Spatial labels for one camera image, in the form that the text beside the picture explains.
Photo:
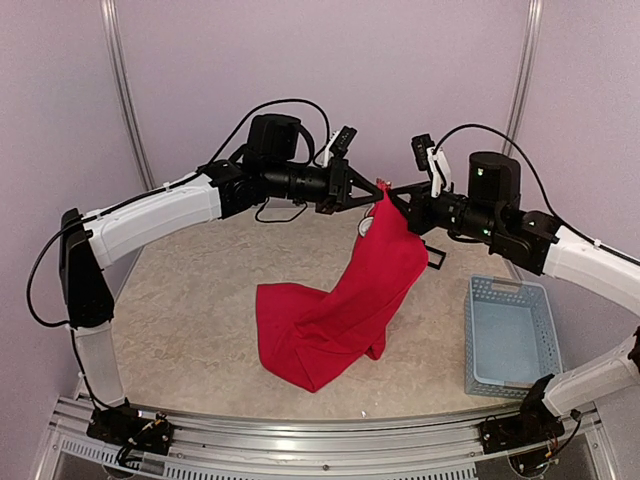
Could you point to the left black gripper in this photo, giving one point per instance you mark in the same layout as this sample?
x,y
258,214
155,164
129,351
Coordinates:
x,y
339,194

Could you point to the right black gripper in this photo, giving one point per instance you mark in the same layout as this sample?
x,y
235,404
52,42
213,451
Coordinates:
x,y
417,212

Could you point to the silver white brooch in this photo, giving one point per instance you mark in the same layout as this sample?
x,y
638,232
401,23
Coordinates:
x,y
383,185

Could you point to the red t-shirt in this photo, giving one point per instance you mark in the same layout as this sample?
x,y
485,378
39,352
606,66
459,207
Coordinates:
x,y
308,337

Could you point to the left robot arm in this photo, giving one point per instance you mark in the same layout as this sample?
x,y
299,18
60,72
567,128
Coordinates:
x,y
92,242

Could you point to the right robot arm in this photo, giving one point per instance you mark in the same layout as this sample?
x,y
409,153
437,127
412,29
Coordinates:
x,y
588,272

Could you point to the blue plastic basket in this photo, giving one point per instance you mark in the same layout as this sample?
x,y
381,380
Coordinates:
x,y
510,339

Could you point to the black square frame right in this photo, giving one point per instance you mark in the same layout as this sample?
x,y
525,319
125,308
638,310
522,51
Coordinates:
x,y
436,257

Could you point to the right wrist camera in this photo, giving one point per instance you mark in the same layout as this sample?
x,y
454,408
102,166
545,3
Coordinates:
x,y
493,177

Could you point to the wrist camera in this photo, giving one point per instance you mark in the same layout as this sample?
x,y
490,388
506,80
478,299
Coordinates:
x,y
493,177
274,136

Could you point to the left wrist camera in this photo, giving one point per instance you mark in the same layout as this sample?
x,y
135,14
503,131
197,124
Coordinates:
x,y
274,136

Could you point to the right aluminium corner post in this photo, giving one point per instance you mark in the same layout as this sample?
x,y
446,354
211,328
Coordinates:
x,y
526,67

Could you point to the aluminium corner post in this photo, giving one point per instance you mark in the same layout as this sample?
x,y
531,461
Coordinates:
x,y
115,48
526,67

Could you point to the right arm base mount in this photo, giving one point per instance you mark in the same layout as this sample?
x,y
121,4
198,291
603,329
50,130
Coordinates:
x,y
516,431

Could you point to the aluminium front rail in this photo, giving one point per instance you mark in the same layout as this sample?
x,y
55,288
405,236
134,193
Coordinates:
x,y
215,447

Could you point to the left aluminium corner post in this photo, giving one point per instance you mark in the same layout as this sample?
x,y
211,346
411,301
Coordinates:
x,y
115,48

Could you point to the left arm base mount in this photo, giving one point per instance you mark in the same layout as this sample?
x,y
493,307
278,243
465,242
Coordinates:
x,y
124,426

